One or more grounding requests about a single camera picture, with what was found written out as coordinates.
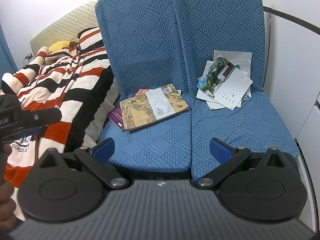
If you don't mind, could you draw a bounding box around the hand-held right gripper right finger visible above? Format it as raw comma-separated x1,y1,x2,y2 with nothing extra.
195,137,288,190

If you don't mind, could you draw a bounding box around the person's left hand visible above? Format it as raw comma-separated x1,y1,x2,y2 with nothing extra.
0,180,18,230

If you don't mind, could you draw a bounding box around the white cartoon cover book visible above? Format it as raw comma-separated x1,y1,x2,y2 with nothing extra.
132,89,150,98

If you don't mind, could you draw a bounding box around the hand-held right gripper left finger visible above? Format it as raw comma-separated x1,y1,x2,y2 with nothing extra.
37,137,130,190

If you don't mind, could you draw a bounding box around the purple book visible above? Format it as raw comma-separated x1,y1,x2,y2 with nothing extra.
107,105,125,132

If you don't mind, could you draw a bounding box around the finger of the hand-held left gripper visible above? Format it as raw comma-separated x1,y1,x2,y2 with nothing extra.
21,108,63,126
10,127,42,138

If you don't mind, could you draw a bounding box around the yellow plush toy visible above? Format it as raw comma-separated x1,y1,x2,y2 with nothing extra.
48,41,78,54

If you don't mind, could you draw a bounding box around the beige quilted headboard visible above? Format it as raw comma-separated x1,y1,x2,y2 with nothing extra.
30,0,100,63

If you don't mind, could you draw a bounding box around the red white black striped blanket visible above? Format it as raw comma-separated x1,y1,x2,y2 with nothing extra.
0,26,114,188

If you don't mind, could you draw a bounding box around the blue textured sofa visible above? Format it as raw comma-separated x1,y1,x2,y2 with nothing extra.
94,0,300,180

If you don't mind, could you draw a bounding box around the pile of postcards and papers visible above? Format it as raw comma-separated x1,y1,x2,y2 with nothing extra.
197,70,253,110

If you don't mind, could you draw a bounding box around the painting cover book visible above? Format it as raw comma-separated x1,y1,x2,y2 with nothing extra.
119,84,190,132

